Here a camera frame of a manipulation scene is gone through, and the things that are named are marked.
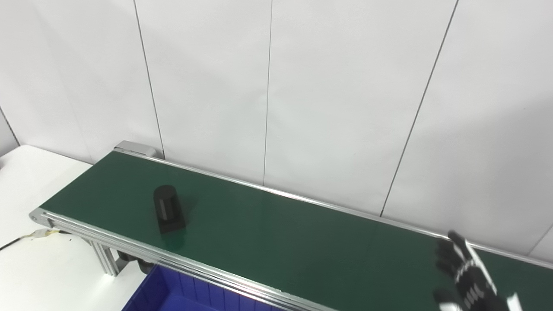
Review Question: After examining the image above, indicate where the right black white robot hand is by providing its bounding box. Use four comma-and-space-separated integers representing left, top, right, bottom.
433, 231, 522, 311

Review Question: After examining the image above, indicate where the black cylinder block part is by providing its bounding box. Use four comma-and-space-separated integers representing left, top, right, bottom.
153, 185, 187, 235

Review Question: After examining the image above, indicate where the green conveyor belt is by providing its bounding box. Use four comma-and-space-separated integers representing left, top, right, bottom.
40, 151, 553, 311
29, 147, 553, 311

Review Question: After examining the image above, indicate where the blue bin with white parts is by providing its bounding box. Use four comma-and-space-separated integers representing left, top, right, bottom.
121, 264, 286, 311

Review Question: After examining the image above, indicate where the black conveyor drive motor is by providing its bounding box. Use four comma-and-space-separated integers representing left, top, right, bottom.
119, 252, 155, 275

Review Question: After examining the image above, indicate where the grey conveyor end housing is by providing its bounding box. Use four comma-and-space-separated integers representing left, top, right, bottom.
114, 140, 157, 159

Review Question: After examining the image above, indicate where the aluminium conveyor leg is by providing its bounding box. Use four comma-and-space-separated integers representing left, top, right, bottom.
89, 240, 121, 277

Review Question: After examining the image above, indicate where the black power cable white plug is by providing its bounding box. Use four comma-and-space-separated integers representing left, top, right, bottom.
0, 228, 72, 251

